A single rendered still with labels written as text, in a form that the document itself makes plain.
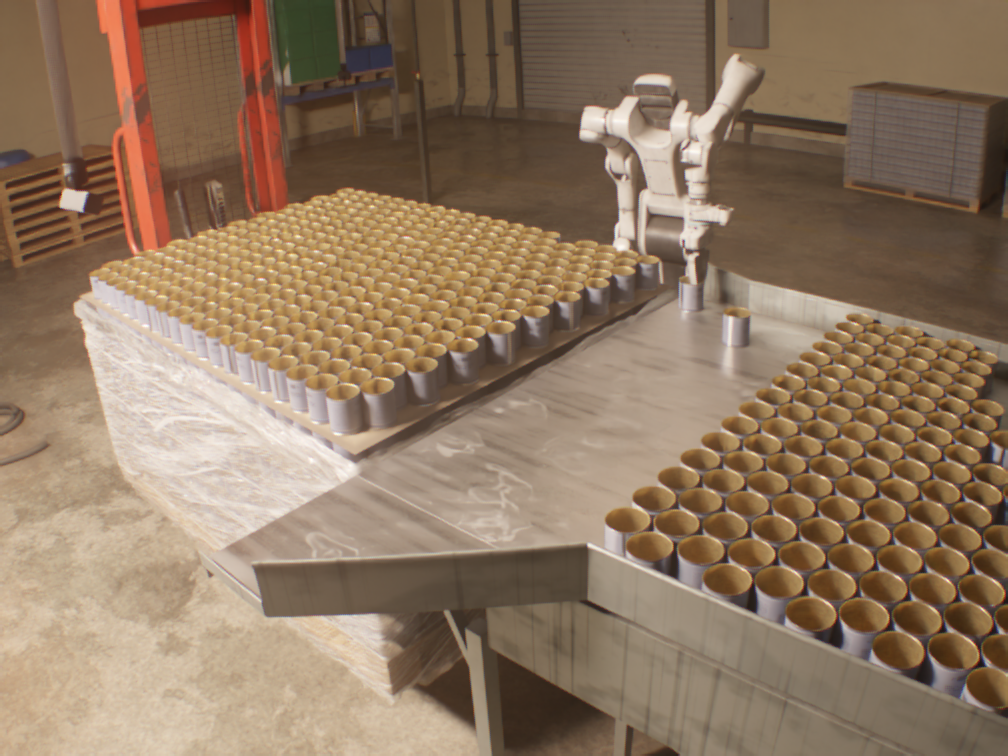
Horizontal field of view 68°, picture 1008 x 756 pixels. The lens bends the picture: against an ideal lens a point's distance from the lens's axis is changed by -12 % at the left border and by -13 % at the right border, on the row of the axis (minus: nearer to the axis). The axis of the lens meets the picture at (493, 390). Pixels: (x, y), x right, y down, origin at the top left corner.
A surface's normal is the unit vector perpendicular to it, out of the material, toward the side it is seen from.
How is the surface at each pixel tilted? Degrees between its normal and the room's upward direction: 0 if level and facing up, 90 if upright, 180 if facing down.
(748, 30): 90
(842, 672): 90
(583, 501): 0
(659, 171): 118
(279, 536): 0
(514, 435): 0
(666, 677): 90
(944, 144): 91
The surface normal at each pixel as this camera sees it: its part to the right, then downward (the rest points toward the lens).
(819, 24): -0.67, 0.36
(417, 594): 0.04, 0.44
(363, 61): 0.75, 0.25
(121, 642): -0.06, -0.89
